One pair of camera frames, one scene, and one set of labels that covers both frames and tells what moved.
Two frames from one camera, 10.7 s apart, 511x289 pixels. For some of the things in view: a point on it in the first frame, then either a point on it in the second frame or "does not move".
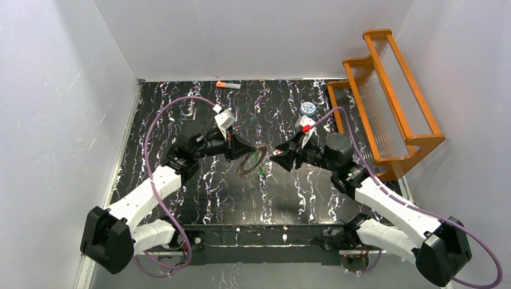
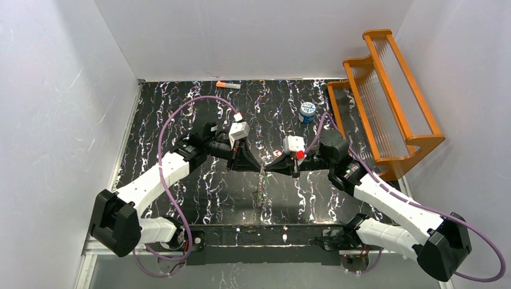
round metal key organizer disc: (252, 162) to (262, 198)
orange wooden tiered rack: (380, 100) does not move
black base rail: (264, 244) does not move
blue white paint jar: (307, 108) does not move
